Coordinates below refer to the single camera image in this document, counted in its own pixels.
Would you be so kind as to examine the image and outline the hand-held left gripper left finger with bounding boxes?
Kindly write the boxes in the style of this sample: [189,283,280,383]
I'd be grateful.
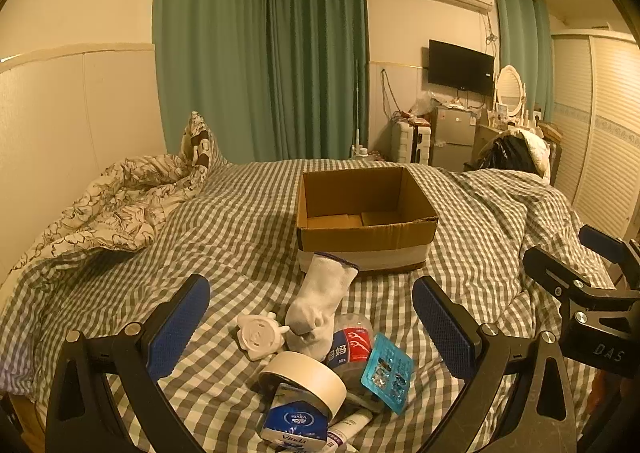
[45,274,212,453]

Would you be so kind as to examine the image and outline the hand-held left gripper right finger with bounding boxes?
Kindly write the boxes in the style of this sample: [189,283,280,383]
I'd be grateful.
[412,275,593,453]

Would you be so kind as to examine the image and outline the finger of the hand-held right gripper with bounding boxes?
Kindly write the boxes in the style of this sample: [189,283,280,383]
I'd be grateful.
[523,245,603,304]
[579,225,640,286]

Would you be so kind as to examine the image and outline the teal blister pack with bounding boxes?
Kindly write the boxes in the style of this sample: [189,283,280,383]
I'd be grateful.
[361,332,415,415]

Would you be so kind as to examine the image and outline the white round plastic holder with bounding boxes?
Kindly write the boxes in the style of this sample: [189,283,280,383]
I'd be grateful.
[236,311,291,361]

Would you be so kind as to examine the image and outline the clear jar red blue label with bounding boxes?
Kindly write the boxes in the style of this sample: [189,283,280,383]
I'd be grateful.
[326,313,376,369]

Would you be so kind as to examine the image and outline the cardboard box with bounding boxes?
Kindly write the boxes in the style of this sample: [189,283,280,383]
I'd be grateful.
[295,166,439,274]

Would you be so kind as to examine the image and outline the white sock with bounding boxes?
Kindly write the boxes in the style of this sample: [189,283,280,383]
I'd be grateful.
[284,252,360,363]

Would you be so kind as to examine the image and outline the beige tape roll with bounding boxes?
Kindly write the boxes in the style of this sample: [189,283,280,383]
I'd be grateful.
[258,351,347,420]

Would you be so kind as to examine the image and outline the white tube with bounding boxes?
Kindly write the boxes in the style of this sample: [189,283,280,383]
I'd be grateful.
[326,408,374,453]

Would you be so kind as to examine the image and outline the blue tissue pack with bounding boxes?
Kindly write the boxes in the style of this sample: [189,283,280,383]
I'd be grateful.
[257,383,331,450]

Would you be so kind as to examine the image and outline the person's right hand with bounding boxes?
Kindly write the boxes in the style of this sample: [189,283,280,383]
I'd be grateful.
[590,373,637,414]

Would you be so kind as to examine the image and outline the white padded jacket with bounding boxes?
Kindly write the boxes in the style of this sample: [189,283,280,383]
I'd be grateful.
[500,127,552,182]

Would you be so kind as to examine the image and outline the white louvred wardrobe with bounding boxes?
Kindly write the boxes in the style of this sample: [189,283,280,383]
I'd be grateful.
[549,27,640,240]

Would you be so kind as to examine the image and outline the floral white duvet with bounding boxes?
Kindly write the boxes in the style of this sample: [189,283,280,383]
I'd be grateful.
[0,152,226,286]

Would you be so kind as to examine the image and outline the beige dressing table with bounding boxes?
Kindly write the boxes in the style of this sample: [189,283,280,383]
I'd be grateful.
[474,123,503,160]

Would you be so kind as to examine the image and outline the silver small fridge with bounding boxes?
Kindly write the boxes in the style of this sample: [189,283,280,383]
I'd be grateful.
[431,106,477,169]

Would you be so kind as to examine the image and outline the white oval mirror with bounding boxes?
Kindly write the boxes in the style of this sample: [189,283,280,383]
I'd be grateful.
[494,64,529,120]

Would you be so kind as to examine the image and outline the white suitcase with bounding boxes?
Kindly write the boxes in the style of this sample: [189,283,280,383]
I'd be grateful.
[391,120,432,165]

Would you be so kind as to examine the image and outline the brown patterned pillow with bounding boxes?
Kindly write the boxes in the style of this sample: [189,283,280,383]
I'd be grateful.
[177,110,230,180]

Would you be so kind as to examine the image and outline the clear plastic bag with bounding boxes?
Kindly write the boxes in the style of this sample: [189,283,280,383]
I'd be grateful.
[409,90,437,120]

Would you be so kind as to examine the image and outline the green curtain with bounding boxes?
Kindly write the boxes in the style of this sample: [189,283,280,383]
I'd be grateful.
[261,0,370,163]
[151,0,267,165]
[492,0,555,123]

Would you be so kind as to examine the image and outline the white mop pole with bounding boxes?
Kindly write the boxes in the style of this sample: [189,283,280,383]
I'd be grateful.
[352,60,364,155]

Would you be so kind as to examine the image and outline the black wall television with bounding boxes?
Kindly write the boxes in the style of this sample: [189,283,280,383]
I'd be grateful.
[428,39,495,97]

